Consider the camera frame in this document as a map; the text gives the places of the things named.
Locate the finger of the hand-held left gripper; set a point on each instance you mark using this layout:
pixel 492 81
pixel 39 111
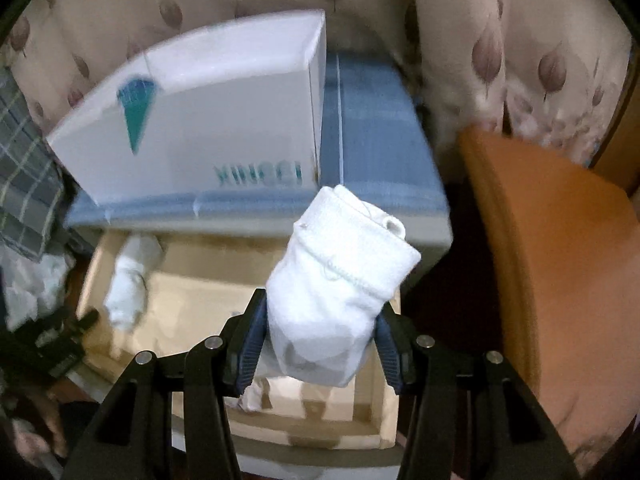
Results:
pixel 87 321

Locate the white crumpled cloth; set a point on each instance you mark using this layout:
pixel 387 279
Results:
pixel 255 395

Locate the white plastic bag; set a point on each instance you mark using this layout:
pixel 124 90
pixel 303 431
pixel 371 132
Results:
pixel 30 285

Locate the grey plaid quilt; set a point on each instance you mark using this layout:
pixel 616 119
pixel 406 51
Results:
pixel 25 170

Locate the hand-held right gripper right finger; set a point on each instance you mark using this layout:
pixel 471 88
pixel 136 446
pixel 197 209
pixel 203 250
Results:
pixel 389 355

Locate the grey fronted wooden drawer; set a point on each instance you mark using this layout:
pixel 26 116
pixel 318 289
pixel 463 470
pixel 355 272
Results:
pixel 200 300

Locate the white box with teal mark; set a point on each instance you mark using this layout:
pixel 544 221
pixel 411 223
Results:
pixel 200 125

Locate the leaf print curtain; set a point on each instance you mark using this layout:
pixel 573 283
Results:
pixel 550 35

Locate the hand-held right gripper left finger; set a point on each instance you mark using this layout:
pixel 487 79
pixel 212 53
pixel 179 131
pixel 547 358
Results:
pixel 251 347

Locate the blue checked cloth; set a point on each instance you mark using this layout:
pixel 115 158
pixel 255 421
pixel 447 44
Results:
pixel 375 160

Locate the orange wooden furniture panel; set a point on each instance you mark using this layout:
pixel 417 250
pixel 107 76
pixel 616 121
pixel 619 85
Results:
pixel 550 260

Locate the white tied garment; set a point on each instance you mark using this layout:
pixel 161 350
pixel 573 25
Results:
pixel 130 280

